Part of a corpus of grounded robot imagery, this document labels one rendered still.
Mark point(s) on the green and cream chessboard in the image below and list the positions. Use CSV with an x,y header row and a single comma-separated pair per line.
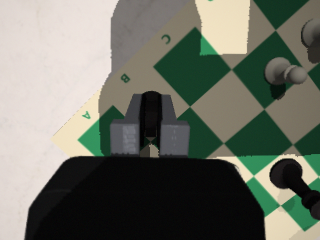
x,y
210,58

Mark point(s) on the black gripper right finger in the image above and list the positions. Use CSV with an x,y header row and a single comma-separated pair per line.
x,y
172,134

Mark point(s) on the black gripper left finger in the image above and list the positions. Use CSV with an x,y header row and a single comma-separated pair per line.
x,y
127,135

